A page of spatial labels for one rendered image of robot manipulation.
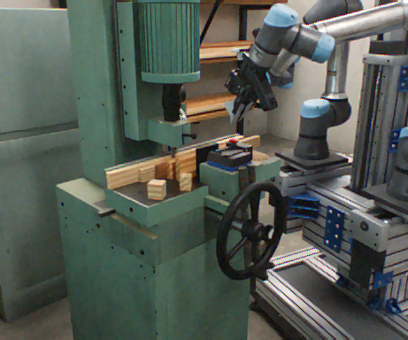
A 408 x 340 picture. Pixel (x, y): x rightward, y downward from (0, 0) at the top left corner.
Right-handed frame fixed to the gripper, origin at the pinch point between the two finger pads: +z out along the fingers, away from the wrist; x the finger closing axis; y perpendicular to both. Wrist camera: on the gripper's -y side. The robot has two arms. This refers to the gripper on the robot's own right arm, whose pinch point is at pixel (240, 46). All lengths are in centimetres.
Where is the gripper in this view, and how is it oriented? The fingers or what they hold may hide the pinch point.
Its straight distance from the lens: 229.5
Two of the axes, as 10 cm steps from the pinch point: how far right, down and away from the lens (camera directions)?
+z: -6.7, -2.5, 7.1
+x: 7.4, -3.4, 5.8
